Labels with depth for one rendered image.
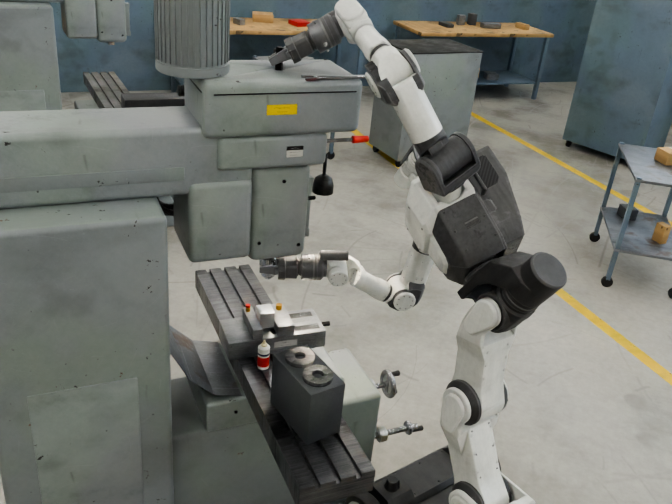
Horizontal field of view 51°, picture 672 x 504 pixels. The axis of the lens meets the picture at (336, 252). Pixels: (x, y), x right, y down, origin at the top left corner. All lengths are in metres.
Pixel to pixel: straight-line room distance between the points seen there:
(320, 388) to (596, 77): 6.45
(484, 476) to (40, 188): 1.55
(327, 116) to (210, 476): 1.32
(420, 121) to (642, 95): 6.11
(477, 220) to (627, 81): 6.01
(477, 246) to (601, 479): 1.95
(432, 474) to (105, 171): 1.49
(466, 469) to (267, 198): 1.05
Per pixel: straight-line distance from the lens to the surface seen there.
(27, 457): 2.31
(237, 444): 2.55
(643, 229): 5.71
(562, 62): 11.47
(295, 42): 2.06
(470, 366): 2.16
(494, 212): 2.05
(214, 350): 2.60
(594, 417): 4.07
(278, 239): 2.20
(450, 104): 6.94
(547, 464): 3.68
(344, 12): 2.04
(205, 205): 2.05
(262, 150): 2.04
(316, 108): 2.04
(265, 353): 2.36
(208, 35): 1.94
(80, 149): 1.95
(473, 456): 2.31
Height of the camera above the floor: 2.38
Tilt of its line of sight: 28 degrees down
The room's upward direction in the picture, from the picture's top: 6 degrees clockwise
